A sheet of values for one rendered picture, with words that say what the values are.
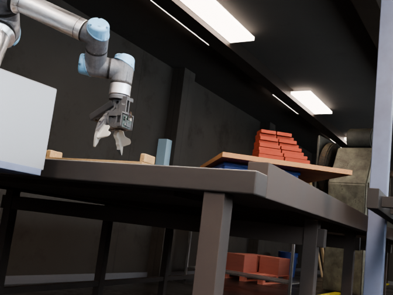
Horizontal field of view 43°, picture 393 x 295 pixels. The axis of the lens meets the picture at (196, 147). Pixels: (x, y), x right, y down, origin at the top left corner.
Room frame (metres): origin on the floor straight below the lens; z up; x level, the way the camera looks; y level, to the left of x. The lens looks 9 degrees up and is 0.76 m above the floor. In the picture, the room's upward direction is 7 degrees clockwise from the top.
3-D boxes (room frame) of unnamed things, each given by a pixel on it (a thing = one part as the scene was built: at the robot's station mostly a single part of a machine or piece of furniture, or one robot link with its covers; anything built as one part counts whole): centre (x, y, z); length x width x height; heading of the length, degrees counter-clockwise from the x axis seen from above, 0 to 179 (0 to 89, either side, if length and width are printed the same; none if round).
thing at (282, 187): (3.07, -1.10, 0.90); 4.04 x 0.06 x 0.10; 152
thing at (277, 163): (2.04, -0.31, 1.03); 0.50 x 0.50 x 0.02; 8
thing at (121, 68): (1.72, 0.30, 1.28); 0.09 x 0.08 x 0.11; 99
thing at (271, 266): (8.68, -1.29, 0.21); 1.15 x 0.78 x 0.41; 149
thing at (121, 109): (1.71, 0.29, 1.13); 0.09 x 0.08 x 0.12; 60
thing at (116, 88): (1.72, 0.29, 1.21); 0.08 x 0.08 x 0.05
